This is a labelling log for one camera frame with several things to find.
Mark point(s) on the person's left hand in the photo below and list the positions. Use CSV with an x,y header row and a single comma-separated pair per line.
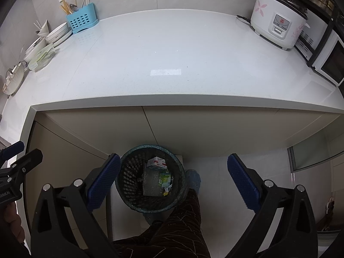
x,y
12,223

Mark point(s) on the white base cabinet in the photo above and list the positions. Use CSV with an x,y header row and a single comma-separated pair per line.
x,y
215,131

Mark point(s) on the clear bubble wrap bag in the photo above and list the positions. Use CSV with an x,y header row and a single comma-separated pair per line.
x,y
151,184

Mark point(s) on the green cardboard box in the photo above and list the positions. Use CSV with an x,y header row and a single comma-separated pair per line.
x,y
164,180

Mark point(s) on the white blue milk carton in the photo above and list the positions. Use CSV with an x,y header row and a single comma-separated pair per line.
x,y
157,164

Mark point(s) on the person's leg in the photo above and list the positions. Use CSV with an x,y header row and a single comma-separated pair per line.
x,y
174,231

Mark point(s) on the white flowered rice cooker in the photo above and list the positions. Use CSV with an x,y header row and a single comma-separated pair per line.
x,y
271,16

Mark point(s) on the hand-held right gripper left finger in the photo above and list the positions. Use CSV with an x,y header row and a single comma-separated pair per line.
x,y
103,182

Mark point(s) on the bundle of wooden chopsticks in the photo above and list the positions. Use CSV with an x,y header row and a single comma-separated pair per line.
x,y
66,7

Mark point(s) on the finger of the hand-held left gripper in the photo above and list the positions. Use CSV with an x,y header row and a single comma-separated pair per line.
x,y
14,150
27,164

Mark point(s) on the white microwave oven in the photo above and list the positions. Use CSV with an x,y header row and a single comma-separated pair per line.
x,y
329,59

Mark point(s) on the blue plastic utensil holder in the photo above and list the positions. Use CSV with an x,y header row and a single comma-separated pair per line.
x,y
82,20

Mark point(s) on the metal spoon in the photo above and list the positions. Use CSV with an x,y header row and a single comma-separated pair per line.
x,y
73,7

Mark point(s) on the black mesh trash bin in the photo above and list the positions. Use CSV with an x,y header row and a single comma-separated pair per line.
x,y
129,188

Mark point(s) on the white cone-shaped holder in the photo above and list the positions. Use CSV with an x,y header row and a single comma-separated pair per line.
x,y
44,29

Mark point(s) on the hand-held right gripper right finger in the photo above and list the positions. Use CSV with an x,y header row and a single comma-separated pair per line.
x,y
243,182

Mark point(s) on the large white bowl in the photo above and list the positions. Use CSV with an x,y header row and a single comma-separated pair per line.
x,y
57,33

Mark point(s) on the white plate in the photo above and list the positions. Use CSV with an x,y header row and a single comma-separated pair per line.
x,y
67,37

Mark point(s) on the blue slipper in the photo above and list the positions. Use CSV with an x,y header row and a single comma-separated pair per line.
x,y
194,180

